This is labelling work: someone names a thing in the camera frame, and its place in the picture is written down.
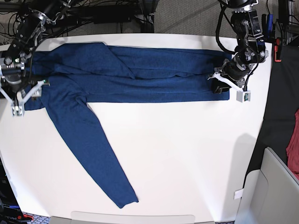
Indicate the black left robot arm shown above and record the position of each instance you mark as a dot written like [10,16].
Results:
[250,50]

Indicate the black box under table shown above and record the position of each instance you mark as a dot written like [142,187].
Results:
[113,17]

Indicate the blue handled tool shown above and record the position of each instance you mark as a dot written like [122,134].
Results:
[269,25]

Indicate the white paper tag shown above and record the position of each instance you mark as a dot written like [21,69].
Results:
[238,194]

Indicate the orange black clamp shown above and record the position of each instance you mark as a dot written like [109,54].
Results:
[277,49]

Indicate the beige plastic bin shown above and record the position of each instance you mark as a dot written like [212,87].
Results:
[270,194]

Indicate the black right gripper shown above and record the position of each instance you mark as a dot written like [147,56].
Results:
[15,83]

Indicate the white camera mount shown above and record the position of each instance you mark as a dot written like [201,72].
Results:
[20,98]
[241,94]

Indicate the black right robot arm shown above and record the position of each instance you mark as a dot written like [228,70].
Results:
[28,37]

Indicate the blue long-sleeve shirt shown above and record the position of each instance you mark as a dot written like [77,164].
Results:
[85,73]

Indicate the red cloth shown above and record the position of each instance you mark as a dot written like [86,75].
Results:
[292,149]

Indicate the black cloth cover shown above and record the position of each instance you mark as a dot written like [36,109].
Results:
[282,103]

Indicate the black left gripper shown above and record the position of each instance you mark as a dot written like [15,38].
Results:
[231,71]

